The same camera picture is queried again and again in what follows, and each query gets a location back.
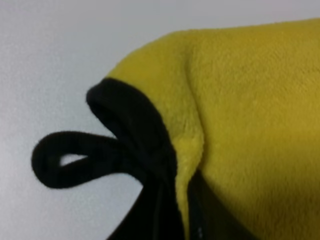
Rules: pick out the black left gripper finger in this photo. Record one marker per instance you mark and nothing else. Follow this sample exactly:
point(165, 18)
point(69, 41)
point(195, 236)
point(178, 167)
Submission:
point(154, 216)

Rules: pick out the yellow towel with black trim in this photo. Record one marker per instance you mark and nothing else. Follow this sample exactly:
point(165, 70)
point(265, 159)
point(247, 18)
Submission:
point(228, 120)

